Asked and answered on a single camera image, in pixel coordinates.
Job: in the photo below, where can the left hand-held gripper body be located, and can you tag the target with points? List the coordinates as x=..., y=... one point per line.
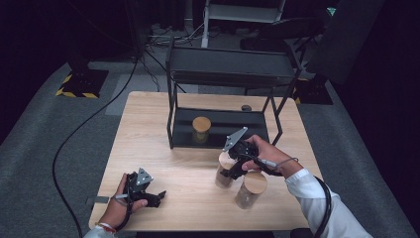
x=138, y=188

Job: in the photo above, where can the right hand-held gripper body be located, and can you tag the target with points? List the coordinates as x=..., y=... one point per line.
x=242, y=148

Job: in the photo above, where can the tall glass jar reddish contents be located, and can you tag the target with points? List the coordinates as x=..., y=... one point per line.
x=224, y=177

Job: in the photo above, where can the glass jar brown contents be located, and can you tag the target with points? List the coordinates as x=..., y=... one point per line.
x=251, y=188

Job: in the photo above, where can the short glass jar wooden lid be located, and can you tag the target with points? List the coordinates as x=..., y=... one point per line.
x=201, y=127

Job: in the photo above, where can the black metal shelf rack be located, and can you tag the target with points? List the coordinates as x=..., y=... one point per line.
x=228, y=66

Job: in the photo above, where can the person's right hand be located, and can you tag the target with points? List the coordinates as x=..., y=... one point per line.
x=270, y=155

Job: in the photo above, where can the person's left hand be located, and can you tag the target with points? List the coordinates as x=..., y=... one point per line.
x=115, y=211

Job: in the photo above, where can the small dark round object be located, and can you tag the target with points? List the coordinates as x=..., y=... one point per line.
x=246, y=107

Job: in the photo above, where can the striped-edge black stand base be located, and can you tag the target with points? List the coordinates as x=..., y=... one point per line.
x=313, y=92
x=84, y=82

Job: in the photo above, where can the white metal stand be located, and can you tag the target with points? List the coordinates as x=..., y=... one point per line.
x=242, y=13

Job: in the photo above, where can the dark grey panel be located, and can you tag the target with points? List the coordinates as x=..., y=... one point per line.
x=345, y=39

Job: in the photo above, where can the grey table bracket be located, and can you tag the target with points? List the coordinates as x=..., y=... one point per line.
x=97, y=199

